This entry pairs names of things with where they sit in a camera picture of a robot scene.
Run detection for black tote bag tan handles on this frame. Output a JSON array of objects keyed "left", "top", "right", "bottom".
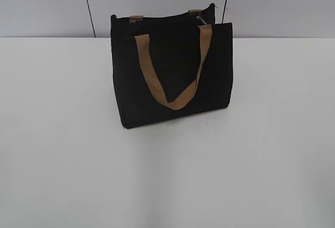
[{"left": 110, "top": 4, "right": 233, "bottom": 129}]

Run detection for silver zipper pull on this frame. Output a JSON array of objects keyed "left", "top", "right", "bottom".
[{"left": 196, "top": 16, "right": 207, "bottom": 25}]

